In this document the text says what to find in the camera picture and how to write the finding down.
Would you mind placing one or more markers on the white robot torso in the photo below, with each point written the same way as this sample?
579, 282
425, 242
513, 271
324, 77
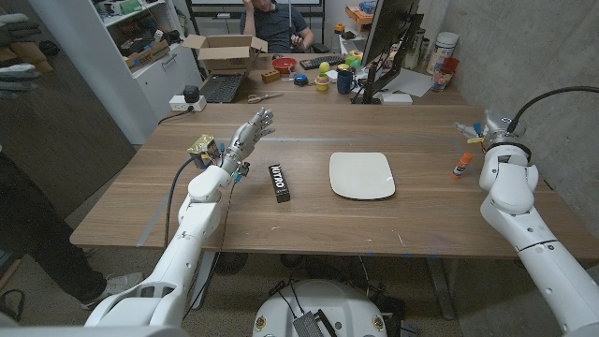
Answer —
337, 304

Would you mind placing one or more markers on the white square plate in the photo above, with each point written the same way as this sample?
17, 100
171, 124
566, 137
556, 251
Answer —
360, 175

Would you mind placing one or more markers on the grey table leg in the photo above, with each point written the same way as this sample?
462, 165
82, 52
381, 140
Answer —
202, 281
442, 290

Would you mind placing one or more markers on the black monitor stand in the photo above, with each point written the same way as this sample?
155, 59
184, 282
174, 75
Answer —
372, 86

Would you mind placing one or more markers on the open cardboard box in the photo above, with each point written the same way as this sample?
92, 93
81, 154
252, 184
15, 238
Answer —
224, 58

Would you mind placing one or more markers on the white shelf cabinet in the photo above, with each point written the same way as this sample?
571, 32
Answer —
154, 84

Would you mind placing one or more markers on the white wipes canister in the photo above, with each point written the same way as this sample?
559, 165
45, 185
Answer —
442, 49

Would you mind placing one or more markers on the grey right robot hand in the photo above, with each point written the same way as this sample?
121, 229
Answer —
501, 128

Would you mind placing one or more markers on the black computer monitor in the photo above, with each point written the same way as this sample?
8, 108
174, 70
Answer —
388, 28

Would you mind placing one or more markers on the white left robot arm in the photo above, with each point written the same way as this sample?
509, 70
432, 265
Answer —
187, 234

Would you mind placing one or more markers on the dark blue mug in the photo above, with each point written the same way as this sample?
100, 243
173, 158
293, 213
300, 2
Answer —
345, 82

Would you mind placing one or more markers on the black Nutro box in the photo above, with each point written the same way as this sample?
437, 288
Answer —
279, 183

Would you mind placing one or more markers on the green yellow toy cups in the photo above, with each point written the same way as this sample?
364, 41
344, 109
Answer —
353, 60

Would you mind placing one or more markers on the gold foil wrapped wrist camera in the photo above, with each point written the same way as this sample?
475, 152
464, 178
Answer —
202, 149

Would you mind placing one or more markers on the white paper sheet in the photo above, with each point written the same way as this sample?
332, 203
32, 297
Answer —
412, 82

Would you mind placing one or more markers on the orange brick block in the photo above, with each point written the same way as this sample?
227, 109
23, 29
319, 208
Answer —
270, 76

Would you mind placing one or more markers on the orange capped glue stick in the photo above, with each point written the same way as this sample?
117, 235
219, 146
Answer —
461, 167

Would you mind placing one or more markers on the black power adapter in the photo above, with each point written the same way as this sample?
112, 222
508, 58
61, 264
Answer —
191, 93

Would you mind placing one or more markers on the small white flat box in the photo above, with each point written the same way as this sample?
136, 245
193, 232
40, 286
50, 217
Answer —
397, 98

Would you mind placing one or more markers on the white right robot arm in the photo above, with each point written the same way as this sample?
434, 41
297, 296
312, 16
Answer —
510, 196

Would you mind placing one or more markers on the black laptop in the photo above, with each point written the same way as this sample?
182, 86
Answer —
220, 88

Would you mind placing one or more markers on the black keyboard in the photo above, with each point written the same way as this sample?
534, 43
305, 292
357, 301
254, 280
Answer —
323, 62

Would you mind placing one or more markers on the white power strip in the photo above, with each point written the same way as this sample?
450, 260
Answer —
180, 104

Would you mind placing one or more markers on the seated person in dark shirt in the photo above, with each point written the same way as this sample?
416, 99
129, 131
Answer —
276, 25

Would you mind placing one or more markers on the standing person in dark trousers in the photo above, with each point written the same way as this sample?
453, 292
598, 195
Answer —
33, 220

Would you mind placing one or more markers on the yellow green ball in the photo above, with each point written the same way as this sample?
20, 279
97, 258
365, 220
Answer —
325, 67

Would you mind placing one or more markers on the red bowl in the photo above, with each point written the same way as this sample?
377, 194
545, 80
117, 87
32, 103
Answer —
284, 64

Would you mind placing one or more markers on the orange storage box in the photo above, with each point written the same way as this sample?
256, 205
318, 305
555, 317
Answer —
359, 15

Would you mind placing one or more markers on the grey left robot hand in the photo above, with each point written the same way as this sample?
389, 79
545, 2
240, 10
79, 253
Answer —
243, 140

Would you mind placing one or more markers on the yellow green stacking cups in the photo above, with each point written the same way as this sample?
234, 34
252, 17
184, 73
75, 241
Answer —
322, 83

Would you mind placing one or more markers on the blue tape measure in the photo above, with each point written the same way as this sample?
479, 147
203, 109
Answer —
301, 80

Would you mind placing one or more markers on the cardboard box with tools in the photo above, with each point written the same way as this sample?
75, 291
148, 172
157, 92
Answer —
147, 55

